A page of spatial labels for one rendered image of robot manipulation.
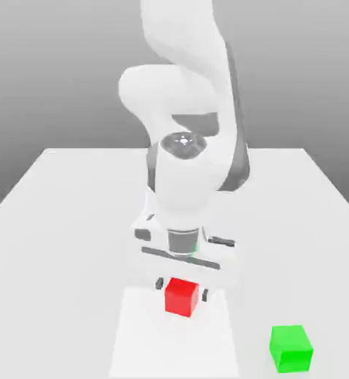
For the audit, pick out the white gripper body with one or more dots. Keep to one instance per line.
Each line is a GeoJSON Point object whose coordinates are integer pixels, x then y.
{"type": "Point", "coordinates": [162, 265]}

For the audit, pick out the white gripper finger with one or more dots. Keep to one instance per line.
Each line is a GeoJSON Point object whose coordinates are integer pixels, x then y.
{"type": "Point", "coordinates": [159, 283]}
{"type": "Point", "coordinates": [205, 295]}

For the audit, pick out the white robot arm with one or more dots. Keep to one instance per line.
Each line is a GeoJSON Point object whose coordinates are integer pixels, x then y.
{"type": "Point", "coordinates": [186, 88]}

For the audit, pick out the small red cube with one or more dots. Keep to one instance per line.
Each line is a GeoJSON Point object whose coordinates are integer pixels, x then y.
{"type": "Point", "coordinates": [180, 297]}

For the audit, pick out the small green cube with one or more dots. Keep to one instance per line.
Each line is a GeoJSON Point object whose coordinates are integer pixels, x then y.
{"type": "Point", "coordinates": [291, 349]}

